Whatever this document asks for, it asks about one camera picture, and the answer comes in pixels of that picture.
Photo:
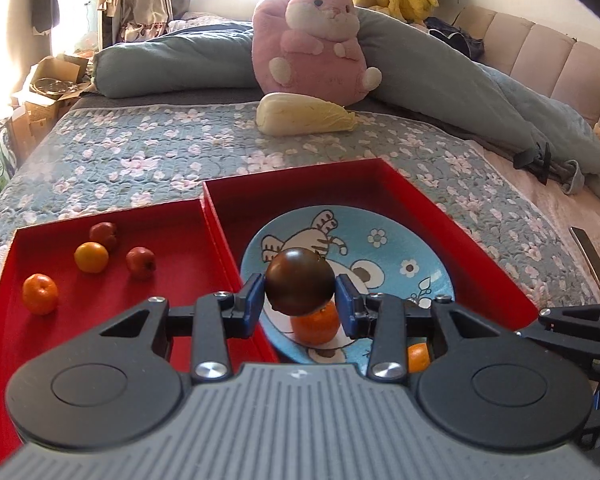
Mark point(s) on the orange tangerine with dimple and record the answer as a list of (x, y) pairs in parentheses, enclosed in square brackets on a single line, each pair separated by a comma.
[(40, 294)]

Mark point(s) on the small orange tangerine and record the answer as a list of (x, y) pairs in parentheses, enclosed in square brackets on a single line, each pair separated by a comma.
[(418, 357)]

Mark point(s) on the yellow orange citrus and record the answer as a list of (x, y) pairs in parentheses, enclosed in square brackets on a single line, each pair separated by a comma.
[(91, 257)]

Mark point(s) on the pink bed sheet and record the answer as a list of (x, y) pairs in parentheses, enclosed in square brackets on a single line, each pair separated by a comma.
[(570, 200)]

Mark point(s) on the pink hamster plush toy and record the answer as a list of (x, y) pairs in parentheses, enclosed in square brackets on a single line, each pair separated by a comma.
[(310, 45)]

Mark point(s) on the dark flat bar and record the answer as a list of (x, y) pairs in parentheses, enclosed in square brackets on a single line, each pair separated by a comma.
[(590, 257)]

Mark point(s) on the dark purple round tomato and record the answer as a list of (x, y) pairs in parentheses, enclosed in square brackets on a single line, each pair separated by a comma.
[(299, 280)]

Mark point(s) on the black clamp tool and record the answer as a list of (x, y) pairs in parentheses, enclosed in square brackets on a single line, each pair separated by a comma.
[(532, 160)]

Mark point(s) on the dark clothing heap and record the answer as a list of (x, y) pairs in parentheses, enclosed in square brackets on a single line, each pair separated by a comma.
[(455, 37)]

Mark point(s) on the dark red apple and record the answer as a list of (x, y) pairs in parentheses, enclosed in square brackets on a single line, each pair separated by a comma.
[(105, 232)]

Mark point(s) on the napa cabbage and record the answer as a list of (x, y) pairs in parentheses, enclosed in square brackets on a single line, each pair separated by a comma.
[(300, 115)]

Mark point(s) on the red tray with plate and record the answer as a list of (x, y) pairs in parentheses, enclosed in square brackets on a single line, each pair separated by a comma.
[(430, 210)]

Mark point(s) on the metal bowl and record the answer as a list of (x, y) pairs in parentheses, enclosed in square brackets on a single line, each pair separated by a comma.
[(55, 86)]

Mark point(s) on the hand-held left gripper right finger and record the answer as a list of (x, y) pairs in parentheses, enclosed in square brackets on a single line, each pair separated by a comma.
[(344, 296)]

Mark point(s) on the beige padded headboard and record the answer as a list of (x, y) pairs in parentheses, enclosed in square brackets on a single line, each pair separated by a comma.
[(555, 65)]

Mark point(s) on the red tray with loose fruit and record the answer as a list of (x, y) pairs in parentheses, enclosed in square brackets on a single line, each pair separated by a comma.
[(180, 240)]

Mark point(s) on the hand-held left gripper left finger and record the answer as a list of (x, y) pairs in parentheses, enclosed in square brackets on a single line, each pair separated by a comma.
[(252, 296)]

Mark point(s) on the large orange tangerine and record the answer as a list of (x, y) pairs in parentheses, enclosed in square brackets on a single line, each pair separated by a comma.
[(316, 327)]

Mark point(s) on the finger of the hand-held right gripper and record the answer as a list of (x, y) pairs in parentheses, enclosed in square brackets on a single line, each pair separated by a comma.
[(555, 344), (575, 321)]

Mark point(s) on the open cardboard box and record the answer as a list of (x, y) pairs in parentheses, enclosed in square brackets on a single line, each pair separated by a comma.
[(50, 95)]

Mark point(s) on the blue cartoon plate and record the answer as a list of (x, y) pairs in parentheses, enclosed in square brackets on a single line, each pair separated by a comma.
[(385, 260)]

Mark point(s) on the floral quilted bedspread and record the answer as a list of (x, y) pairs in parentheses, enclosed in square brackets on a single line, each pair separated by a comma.
[(155, 150)]

